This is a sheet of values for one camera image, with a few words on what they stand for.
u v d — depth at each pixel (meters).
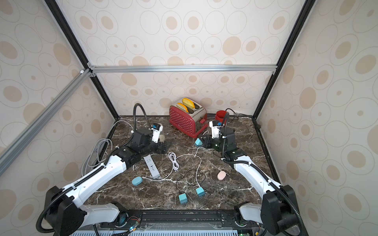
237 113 1.26
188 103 1.00
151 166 0.90
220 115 1.06
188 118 0.96
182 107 0.97
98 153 1.00
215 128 0.71
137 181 0.85
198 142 0.79
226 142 0.61
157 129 0.69
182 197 0.79
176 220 0.76
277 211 0.40
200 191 0.81
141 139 0.58
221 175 0.88
